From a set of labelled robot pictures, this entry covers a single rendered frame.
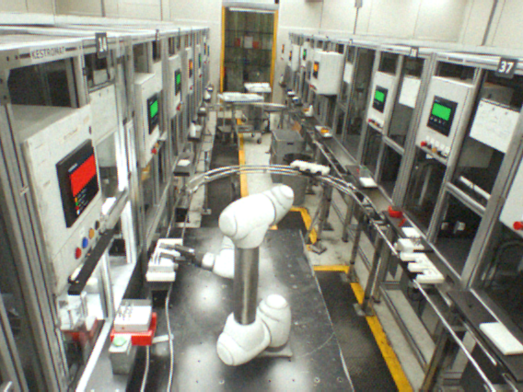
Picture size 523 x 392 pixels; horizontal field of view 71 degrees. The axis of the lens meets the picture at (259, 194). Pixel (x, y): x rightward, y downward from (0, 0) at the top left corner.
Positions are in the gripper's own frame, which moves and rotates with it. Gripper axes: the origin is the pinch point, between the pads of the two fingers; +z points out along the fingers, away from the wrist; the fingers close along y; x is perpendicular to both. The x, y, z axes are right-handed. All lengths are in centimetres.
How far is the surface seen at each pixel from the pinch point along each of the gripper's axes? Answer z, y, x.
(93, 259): 11, 51, 40
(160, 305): -3.3, -29.7, 15.2
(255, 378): -57, -9, 46
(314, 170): -91, -69, -168
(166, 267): -1.7, -11.7, 2.4
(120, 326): 2.2, 14.3, 46.4
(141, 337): -6.7, 12.0, 47.8
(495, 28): -470, -77, -788
